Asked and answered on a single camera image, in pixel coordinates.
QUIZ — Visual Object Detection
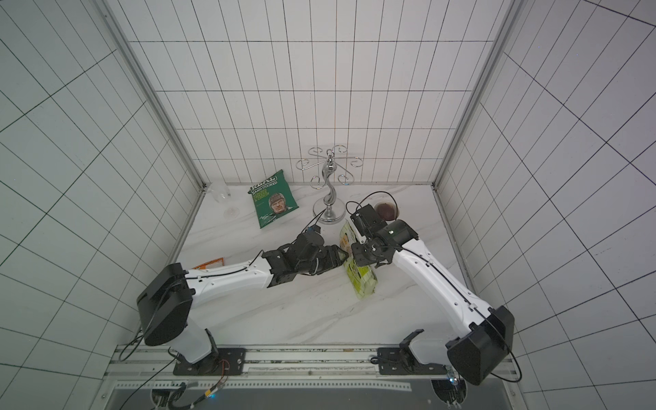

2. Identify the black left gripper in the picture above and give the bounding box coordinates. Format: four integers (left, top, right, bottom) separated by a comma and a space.
298, 245, 349, 276

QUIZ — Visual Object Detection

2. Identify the green oats bag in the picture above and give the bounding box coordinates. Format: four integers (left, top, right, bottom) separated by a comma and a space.
339, 220, 378, 299

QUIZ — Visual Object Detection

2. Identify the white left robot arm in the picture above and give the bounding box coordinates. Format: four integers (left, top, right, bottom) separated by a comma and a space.
137, 230, 349, 374

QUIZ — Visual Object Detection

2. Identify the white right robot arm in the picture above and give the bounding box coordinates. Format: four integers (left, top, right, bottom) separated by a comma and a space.
351, 215, 515, 385

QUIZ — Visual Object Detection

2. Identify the white cup with dark drink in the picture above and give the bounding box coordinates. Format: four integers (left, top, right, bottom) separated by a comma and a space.
374, 202, 400, 222

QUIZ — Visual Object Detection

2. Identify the chrome mug tree stand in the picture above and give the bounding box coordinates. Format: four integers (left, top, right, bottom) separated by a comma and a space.
296, 145, 363, 225

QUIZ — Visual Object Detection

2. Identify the green crisps bag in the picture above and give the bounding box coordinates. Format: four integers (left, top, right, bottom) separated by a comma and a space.
249, 170, 298, 229

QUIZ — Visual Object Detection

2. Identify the clear wine glass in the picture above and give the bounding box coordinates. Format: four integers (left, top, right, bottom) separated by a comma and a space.
208, 179, 240, 220

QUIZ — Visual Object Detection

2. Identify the orange snack packet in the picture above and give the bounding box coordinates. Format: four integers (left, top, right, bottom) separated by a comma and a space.
194, 257, 225, 270

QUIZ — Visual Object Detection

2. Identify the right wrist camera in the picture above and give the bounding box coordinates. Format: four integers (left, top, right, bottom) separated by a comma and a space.
351, 205, 388, 237

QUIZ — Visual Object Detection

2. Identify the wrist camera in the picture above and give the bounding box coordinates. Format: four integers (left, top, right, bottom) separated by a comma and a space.
303, 225, 321, 234
351, 205, 388, 237

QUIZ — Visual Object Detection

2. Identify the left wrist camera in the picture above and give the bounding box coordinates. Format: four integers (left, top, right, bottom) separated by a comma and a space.
303, 225, 321, 234

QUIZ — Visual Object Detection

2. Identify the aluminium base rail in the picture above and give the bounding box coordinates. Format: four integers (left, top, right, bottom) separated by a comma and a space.
104, 344, 519, 391

